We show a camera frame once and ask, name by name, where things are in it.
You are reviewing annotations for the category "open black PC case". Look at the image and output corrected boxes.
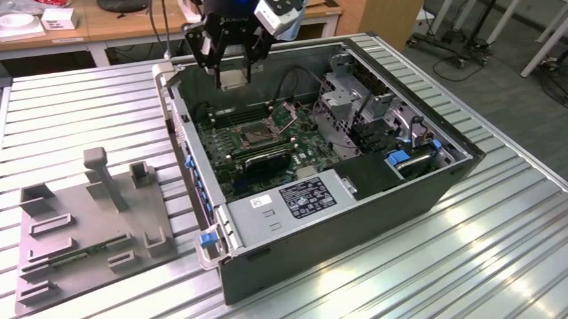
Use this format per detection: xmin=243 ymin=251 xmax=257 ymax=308
xmin=152 ymin=37 xmax=485 ymax=306

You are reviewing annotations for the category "hard disk in blue carrier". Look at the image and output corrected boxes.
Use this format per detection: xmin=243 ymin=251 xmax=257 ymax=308
xmin=383 ymin=146 xmax=447 ymax=182

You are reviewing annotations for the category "green RAM stick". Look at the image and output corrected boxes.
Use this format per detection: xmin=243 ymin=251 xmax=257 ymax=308
xmin=49 ymin=234 xmax=128 ymax=267

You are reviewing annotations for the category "white table frame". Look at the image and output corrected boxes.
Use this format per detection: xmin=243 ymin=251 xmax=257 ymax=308
xmin=518 ymin=0 xmax=568 ymax=79

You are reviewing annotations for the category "silver square CPU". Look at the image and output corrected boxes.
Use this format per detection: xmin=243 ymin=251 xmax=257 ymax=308
xmin=220 ymin=68 xmax=249 ymax=92

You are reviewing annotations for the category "black graphics card with fan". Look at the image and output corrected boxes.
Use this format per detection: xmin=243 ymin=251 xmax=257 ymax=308
xmin=229 ymin=148 xmax=294 ymax=197

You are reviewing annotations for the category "CPU socket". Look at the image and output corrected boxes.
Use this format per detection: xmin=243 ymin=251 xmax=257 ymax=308
xmin=237 ymin=122 xmax=279 ymax=148

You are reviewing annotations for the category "white box with label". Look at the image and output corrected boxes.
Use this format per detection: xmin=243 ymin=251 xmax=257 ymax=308
xmin=41 ymin=8 xmax=80 ymax=31

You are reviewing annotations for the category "grey and black wrist camera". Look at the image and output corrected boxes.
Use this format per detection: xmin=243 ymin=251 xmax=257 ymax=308
xmin=252 ymin=0 xmax=307 ymax=38

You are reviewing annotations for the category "black plastic shroud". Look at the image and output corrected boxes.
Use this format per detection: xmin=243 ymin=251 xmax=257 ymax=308
xmin=332 ymin=153 xmax=407 ymax=201

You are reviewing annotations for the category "open white box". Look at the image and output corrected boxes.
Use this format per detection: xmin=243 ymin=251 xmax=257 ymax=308
xmin=176 ymin=0 xmax=204 ymax=16

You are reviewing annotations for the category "white round dish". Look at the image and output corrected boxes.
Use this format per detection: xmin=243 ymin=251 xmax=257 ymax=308
xmin=0 ymin=13 xmax=45 ymax=37

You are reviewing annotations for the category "black looping data wire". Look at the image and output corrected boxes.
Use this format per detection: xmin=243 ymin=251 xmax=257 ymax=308
xmin=268 ymin=65 xmax=327 ymax=102

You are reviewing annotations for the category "black round base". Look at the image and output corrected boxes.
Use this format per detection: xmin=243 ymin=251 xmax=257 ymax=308
xmin=96 ymin=0 xmax=149 ymax=11

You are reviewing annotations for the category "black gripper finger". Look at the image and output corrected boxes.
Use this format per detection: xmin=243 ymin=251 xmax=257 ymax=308
xmin=241 ymin=27 xmax=277 ymax=84
xmin=183 ymin=22 xmax=229 ymax=89

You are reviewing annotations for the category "blue case latch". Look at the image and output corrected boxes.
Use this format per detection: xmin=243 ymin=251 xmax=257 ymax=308
xmin=197 ymin=232 xmax=219 ymax=249

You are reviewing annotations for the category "green motherboard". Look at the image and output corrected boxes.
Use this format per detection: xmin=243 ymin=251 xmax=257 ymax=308
xmin=193 ymin=101 xmax=342 ymax=197

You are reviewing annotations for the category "grey power supply with label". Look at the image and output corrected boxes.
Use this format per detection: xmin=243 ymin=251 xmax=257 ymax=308
xmin=220 ymin=168 xmax=358 ymax=250

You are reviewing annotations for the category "black wheeled stand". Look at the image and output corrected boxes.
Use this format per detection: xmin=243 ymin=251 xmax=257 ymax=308
xmin=406 ymin=0 xmax=494 ymax=69

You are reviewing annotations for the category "black RAM slot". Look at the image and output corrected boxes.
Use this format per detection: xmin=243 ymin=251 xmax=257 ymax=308
xmin=209 ymin=106 xmax=269 ymax=118
xmin=213 ymin=112 xmax=272 ymax=127
xmin=215 ymin=148 xmax=284 ymax=165

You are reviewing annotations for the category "thin black cable white plug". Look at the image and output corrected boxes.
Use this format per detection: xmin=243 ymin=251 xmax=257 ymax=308
xmin=148 ymin=0 xmax=175 ymax=61

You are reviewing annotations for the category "wooden desk white frame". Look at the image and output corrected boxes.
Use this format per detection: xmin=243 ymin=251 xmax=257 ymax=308
xmin=0 ymin=0 xmax=344 ymax=67

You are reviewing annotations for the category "metal drive cage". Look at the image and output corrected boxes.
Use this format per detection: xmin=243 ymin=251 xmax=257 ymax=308
xmin=318 ymin=53 xmax=371 ymax=114

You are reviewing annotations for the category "wooden cabinet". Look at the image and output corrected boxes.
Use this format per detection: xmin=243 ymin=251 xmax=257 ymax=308
xmin=340 ymin=0 xmax=422 ymax=53

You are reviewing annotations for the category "grey parts rack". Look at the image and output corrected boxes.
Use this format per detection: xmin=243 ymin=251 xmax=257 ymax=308
xmin=12 ymin=147 xmax=180 ymax=315

